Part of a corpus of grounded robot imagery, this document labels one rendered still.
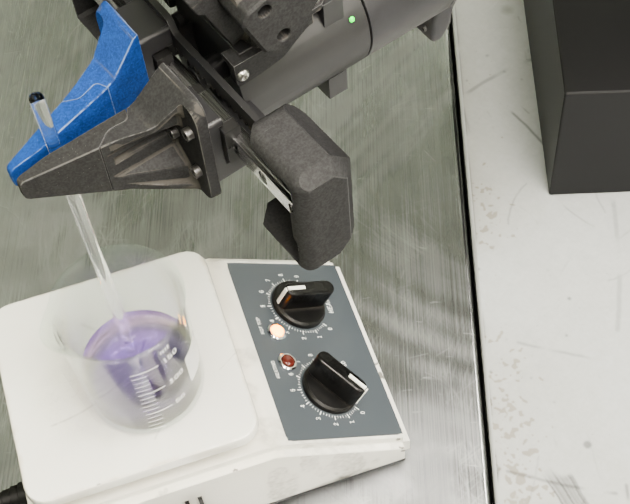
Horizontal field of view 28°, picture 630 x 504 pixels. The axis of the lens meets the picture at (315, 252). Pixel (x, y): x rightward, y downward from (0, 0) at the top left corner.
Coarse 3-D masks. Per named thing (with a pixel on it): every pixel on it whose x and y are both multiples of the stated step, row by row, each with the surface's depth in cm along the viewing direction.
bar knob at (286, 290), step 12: (276, 288) 70; (288, 288) 68; (300, 288) 69; (312, 288) 69; (324, 288) 70; (276, 300) 69; (288, 300) 69; (300, 300) 69; (312, 300) 70; (324, 300) 70; (288, 312) 69; (300, 312) 70; (312, 312) 70; (324, 312) 70; (300, 324) 69; (312, 324) 69
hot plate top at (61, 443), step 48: (192, 288) 67; (0, 336) 66; (48, 384) 64; (240, 384) 63; (48, 432) 62; (96, 432) 62; (192, 432) 62; (240, 432) 62; (48, 480) 61; (96, 480) 61
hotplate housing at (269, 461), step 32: (224, 288) 69; (256, 352) 67; (256, 384) 66; (384, 384) 70; (256, 448) 63; (288, 448) 64; (320, 448) 65; (352, 448) 66; (384, 448) 67; (160, 480) 63; (192, 480) 63; (224, 480) 64; (256, 480) 65; (288, 480) 66; (320, 480) 67
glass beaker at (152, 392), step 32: (128, 256) 59; (160, 256) 58; (64, 288) 58; (96, 288) 60; (128, 288) 62; (160, 288) 61; (64, 320) 59; (96, 320) 62; (64, 352) 56; (160, 352) 57; (192, 352) 60; (96, 384) 58; (128, 384) 58; (160, 384) 58; (192, 384) 61; (128, 416) 60; (160, 416) 61
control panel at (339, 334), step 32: (256, 288) 70; (256, 320) 68; (352, 320) 72; (288, 352) 68; (352, 352) 70; (288, 384) 66; (288, 416) 65; (320, 416) 66; (352, 416) 67; (384, 416) 68
